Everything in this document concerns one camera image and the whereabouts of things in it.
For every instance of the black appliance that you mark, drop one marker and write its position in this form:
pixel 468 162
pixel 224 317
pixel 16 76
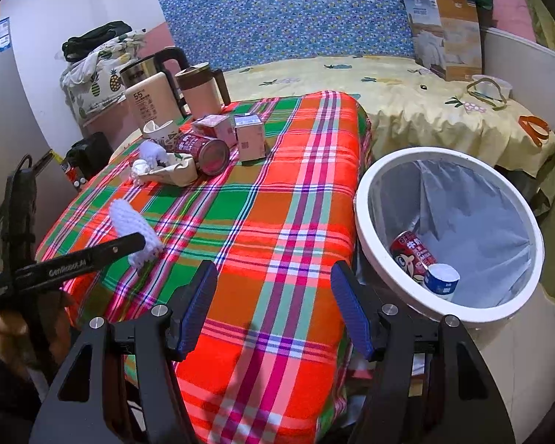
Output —
pixel 85 152

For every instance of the pink jug with brown lid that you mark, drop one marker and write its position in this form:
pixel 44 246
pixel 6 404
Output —
pixel 199 90

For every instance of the pink white carton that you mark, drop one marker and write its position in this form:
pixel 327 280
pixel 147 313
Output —
pixel 249 138
pixel 212 126

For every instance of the red green plaid tablecloth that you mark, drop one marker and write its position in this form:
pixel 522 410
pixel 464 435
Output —
pixel 277 194

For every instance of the red drink can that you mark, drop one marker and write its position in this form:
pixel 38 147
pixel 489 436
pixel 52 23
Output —
pixel 203 150
pixel 409 252

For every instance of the white refrigerator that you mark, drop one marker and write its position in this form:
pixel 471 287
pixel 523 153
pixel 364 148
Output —
pixel 9 125

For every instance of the printed paper cup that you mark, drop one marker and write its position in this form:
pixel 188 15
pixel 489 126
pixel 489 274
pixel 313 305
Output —
pixel 159 132

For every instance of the white bowl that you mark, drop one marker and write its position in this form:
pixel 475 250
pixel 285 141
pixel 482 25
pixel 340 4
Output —
pixel 495 84

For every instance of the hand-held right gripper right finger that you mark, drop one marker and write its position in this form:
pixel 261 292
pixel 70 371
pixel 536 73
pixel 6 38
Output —
pixel 351 310

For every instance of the yellow printed bed sheet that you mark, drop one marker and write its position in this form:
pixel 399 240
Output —
pixel 397 97

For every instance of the printed cardboard box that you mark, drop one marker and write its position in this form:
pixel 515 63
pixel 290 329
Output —
pixel 448 32

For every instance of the green curtain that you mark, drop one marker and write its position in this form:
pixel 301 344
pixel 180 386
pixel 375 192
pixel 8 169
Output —
pixel 548 23

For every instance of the crumpled white tissue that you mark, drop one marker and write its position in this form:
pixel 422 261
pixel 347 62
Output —
pixel 141 166

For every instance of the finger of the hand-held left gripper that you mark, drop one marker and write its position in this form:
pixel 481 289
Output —
pixel 120 246

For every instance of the white knitted cloth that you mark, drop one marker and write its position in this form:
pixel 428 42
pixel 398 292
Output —
pixel 136 231

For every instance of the blue floral headboard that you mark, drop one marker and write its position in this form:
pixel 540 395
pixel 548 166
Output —
pixel 296 14

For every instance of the person's left hand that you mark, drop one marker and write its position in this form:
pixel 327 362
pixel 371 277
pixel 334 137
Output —
pixel 4 333

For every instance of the pink cabinet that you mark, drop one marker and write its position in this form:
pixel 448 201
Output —
pixel 113 118

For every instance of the beige paper bag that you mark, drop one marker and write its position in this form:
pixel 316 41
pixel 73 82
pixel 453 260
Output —
pixel 175 169

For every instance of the white board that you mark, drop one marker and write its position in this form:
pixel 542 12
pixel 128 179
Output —
pixel 522 69

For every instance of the black bag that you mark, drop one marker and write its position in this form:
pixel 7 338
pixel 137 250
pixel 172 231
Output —
pixel 92 39

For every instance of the white blue paper cup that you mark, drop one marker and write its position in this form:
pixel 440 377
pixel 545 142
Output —
pixel 441 280

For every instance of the pineapple print cloth bundle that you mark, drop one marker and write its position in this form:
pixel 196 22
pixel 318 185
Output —
pixel 97 74

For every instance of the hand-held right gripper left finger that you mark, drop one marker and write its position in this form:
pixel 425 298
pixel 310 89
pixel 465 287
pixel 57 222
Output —
pixel 196 305

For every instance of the dark green bag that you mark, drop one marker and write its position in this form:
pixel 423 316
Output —
pixel 483 2

